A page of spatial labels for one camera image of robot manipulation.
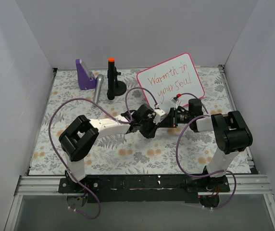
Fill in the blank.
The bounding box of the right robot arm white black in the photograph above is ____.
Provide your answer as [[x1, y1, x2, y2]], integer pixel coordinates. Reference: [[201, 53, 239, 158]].
[[159, 99, 253, 192]]

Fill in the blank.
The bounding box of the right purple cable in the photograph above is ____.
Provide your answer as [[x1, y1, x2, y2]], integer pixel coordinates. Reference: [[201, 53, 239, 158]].
[[175, 93, 237, 210]]

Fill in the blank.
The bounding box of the pink framed whiteboard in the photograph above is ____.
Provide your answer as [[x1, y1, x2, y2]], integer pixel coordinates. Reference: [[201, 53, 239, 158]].
[[137, 52, 205, 111]]

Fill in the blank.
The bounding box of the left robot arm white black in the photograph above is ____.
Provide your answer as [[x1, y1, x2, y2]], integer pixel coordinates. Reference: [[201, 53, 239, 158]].
[[59, 104, 166, 193]]

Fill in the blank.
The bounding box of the aluminium frame rail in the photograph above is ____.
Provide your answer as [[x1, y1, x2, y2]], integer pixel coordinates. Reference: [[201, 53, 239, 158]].
[[14, 175, 67, 195]]

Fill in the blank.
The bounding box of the purple wedge stand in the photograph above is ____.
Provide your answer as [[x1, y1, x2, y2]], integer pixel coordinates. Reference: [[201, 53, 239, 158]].
[[75, 59, 97, 90]]

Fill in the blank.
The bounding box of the floral table mat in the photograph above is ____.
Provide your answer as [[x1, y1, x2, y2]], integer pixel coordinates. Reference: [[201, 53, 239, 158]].
[[28, 68, 251, 176]]

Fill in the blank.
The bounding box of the silver microphone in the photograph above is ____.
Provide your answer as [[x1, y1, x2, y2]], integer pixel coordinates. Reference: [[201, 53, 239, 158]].
[[93, 74, 104, 103]]

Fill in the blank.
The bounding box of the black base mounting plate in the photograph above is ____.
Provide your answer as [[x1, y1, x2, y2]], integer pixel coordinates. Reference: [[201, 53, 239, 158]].
[[58, 174, 230, 203]]

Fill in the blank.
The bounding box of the black flashlight orange tip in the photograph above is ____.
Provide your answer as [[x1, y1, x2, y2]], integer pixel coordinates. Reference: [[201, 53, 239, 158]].
[[107, 58, 115, 100]]

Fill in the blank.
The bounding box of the black round stand base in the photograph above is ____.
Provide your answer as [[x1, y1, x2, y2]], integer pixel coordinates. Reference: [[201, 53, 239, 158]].
[[113, 68, 127, 96]]

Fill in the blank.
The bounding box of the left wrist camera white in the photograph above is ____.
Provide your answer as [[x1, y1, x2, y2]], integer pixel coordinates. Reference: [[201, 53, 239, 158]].
[[153, 108, 167, 124]]

